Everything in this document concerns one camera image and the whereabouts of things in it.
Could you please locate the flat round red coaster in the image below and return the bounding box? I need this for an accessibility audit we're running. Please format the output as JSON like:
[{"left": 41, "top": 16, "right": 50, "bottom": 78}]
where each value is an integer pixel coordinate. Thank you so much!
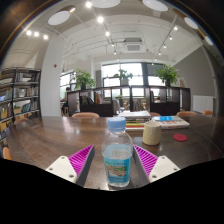
[{"left": 172, "top": 133, "right": 188, "bottom": 143}]

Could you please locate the wide potted green plant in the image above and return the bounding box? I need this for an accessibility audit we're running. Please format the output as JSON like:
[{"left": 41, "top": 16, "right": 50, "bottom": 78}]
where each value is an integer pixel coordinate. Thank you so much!
[{"left": 155, "top": 64, "right": 181, "bottom": 88}]

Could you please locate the small potted green plant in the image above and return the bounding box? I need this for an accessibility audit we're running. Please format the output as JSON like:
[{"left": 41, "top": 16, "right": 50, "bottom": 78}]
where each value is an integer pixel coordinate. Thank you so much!
[{"left": 113, "top": 68, "right": 134, "bottom": 87}]

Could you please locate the low dark shelf unit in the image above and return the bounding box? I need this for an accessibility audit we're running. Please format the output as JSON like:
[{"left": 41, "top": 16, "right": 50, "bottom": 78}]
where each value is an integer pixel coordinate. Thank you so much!
[{"left": 66, "top": 84, "right": 192, "bottom": 118}]

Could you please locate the white wall panel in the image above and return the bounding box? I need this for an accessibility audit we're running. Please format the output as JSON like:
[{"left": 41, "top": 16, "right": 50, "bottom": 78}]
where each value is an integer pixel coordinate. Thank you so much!
[{"left": 192, "top": 94, "right": 215, "bottom": 114}]

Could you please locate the stack of books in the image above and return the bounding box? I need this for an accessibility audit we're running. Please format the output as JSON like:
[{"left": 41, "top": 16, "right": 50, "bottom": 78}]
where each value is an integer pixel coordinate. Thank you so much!
[{"left": 118, "top": 110, "right": 153, "bottom": 131}]

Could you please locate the cream ceramic mug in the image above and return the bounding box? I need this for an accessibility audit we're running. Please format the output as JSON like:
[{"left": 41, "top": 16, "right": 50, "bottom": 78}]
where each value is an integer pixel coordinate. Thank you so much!
[{"left": 142, "top": 120, "right": 163, "bottom": 146}]

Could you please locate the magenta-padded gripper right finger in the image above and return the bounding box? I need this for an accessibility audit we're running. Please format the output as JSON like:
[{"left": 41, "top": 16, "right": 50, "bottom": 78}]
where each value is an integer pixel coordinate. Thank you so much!
[{"left": 132, "top": 144, "right": 181, "bottom": 188}]

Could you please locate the group of ceiling lights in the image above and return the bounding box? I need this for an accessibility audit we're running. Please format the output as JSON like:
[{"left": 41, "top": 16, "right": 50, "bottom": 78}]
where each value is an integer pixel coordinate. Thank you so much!
[{"left": 25, "top": 0, "right": 214, "bottom": 64}]

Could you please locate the bushy potted green plant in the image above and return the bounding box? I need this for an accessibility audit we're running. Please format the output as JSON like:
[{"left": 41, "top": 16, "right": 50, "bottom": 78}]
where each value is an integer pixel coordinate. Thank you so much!
[{"left": 73, "top": 68, "right": 97, "bottom": 91}]

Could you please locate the white ceiling air conditioner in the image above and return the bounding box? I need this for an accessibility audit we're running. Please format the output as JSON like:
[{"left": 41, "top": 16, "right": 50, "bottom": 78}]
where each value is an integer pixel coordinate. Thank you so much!
[{"left": 123, "top": 37, "right": 144, "bottom": 54}]

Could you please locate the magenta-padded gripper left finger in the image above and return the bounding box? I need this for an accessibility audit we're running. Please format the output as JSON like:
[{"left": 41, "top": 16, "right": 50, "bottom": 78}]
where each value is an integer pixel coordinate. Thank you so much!
[{"left": 45, "top": 144, "right": 96, "bottom": 188}]

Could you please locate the tall dark bookshelf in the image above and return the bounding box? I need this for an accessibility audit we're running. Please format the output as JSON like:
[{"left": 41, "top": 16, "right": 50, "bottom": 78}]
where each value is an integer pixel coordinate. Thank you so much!
[{"left": 0, "top": 67, "right": 42, "bottom": 134}]

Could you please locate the clear blue-capped water bottle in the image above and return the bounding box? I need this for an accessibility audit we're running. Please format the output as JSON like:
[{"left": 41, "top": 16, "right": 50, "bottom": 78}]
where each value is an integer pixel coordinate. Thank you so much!
[{"left": 101, "top": 116, "right": 134, "bottom": 189}]

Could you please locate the group of orange chairs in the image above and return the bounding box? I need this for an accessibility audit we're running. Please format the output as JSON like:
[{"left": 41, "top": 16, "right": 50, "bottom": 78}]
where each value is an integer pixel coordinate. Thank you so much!
[{"left": 2, "top": 109, "right": 214, "bottom": 161}]

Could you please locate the large flat blue-covered book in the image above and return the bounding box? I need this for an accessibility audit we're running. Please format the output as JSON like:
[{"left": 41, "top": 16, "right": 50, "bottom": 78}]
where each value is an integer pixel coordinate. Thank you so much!
[{"left": 151, "top": 115, "right": 191, "bottom": 130}]

